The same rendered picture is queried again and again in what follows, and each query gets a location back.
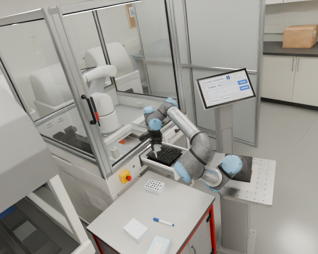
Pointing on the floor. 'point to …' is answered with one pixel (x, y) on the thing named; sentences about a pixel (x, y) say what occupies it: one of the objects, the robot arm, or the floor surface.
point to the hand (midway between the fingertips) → (154, 151)
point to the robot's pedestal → (236, 221)
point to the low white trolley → (139, 198)
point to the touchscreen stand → (224, 129)
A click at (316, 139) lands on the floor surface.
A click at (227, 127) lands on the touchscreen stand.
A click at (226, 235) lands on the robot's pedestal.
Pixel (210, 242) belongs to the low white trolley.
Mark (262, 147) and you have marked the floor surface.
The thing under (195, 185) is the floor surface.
